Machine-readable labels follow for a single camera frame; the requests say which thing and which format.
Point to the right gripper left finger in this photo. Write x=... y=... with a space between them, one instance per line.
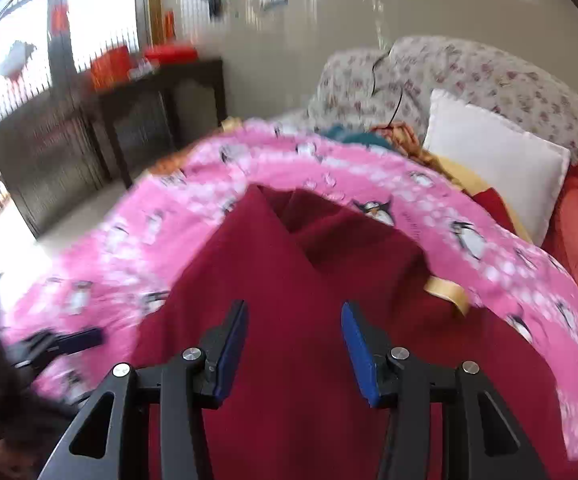
x=109 y=438

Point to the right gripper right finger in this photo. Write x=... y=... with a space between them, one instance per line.
x=481 y=438

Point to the dark red garment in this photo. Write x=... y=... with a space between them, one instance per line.
x=295 y=411

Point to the pink penguin blanket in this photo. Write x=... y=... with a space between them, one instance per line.
x=118 y=273

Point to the white pillow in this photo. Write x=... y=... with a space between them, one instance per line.
x=527 y=171

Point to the orange red box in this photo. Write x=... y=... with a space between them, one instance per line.
x=111 y=68

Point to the yellow orange blanket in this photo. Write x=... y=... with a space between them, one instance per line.
x=402 y=138

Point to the teal cloth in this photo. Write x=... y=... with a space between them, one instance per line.
x=370 y=140

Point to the red box on table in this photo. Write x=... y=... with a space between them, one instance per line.
x=171 y=54

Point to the floral quilt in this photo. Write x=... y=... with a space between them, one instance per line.
x=365 y=87

